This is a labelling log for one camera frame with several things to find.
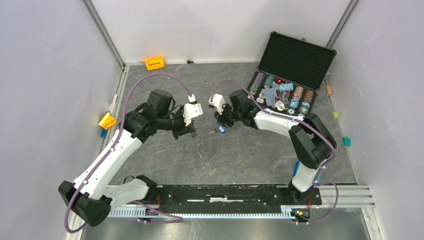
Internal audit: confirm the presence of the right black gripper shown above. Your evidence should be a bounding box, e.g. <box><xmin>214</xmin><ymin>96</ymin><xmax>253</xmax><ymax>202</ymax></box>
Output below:
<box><xmin>213</xmin><ymin>102</ymin><xmax>242</xmax><ymax>129</ymax></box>

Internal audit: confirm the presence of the silver key blue tag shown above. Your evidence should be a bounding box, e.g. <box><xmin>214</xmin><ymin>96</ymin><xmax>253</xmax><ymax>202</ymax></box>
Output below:
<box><xmin>208</xmin><ymin>125</ymin><xmax>227</xmax><ymax>134</ymax></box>

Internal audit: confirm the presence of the large metal disc keyring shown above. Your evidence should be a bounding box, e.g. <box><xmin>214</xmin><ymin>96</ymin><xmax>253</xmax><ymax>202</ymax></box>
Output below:
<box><xmin>194</xmin><ymin>132</ymin><xmax>204</xmax><ymax>158</ymax></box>

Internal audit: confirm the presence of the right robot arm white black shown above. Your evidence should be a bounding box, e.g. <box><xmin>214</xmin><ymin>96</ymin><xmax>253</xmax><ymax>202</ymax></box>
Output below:
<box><xmin>208</xmin><ymin>89</ymin><xmax>337</xmax><ymax>204</ymax></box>

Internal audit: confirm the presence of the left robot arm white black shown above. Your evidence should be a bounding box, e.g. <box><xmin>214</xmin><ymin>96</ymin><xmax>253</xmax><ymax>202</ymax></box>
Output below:
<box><xmin>58</xmin><ymin>89</ymin><xmax>203</xmax><ymax>227</ymax></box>

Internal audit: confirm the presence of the orange plastic block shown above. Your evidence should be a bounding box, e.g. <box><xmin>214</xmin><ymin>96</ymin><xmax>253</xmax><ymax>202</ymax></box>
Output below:
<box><xmin>144</xmin><ymin>55</ymin><xmax>165</xmax><ymax>71</ymax></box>

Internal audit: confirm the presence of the yellow orange block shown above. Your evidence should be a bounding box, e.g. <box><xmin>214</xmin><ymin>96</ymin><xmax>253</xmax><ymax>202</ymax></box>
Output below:
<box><xmin>98</xmin><ymin>112</ymin><xmax>117</xmax><ymax>130</ymax></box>

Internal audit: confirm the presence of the black poker chip case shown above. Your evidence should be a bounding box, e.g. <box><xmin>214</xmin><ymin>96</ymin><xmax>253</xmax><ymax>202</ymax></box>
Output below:
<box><xmin>247</xmin><ymin>31</ymin><xmax>337</xmax><ymax>117</ymax></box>

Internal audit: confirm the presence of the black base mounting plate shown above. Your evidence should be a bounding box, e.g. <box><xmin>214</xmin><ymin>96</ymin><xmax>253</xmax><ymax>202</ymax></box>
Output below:
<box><xmin>140</xmin><ymin>180</ymin><xmax>323</xmax><ymax>214</ymax></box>

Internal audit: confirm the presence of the small blue block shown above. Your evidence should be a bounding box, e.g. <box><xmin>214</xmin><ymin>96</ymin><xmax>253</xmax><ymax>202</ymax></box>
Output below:
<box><xmin>100</xmin><ymin>129</ymin><xmax>108</xmax><ymax>139</ymax></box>

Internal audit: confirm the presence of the blue white green block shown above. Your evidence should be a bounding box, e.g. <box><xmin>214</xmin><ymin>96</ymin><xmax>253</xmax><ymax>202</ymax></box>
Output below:
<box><xmin>293</xmin><ymin>160</ymin><xmax>321</xmax><ymax>184</ymax></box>

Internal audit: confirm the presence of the orange small cube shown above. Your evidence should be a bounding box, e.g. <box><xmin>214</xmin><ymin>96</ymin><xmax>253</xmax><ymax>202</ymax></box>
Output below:
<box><xmin>326</xmin><ymin>86</ymin><xmax>333</xmax><ymax>96</ymax></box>

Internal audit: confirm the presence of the teal cube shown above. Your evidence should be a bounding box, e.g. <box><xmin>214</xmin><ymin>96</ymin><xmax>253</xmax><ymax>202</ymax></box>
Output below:
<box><xmin>342</xmin><ymin>136</ymin><xmax>351</xmax><ymax>148</ymax></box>

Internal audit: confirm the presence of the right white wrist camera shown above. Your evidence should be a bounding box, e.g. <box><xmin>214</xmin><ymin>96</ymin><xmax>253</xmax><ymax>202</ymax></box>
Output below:
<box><xmin>208</xmin><ymin>93</ymin><xmax>227</xmax><ymax>114</ymax></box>

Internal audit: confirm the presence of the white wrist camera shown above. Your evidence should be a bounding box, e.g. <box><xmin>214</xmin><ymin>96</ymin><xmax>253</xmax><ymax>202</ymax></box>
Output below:
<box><xmin>183</xmin><ymin>94</ymin><xmax>203</xmax><ymax>127</ymax></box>
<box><xmin>208</xmin><ymin>93</ymin><xmax>227</xmax><ymax>114</ymax></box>

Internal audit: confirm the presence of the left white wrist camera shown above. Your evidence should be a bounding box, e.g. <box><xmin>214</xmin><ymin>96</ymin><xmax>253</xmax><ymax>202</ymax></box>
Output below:
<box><xmin>183</xmin><ymin>94</ymin><xmax>203</xmax><ymax>127</ymax></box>

